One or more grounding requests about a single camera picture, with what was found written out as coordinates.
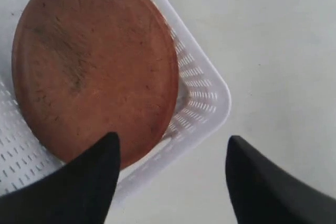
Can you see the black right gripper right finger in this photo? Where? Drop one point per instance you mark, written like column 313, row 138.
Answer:
column 262, row 192

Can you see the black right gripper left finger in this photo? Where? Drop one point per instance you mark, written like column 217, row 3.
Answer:
column 79, row 192

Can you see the brown round plate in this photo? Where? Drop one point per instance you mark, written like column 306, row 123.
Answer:
column 83, row 68

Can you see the white perforated plastic basket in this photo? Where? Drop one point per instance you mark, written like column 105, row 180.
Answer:
column 203, row 105

